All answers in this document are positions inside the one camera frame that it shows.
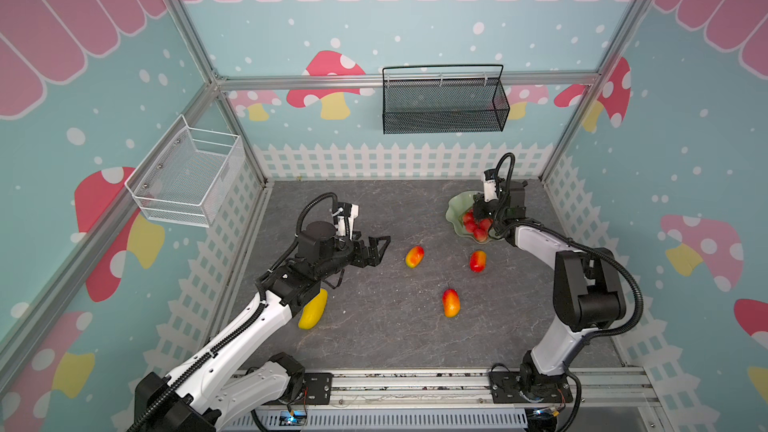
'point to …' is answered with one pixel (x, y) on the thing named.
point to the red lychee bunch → (479, 228)
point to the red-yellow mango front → (451, 303)
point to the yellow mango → (313, 311)
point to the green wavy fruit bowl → (459, 204)
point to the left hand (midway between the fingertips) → (375, 242)
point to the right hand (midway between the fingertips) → (476, 193)
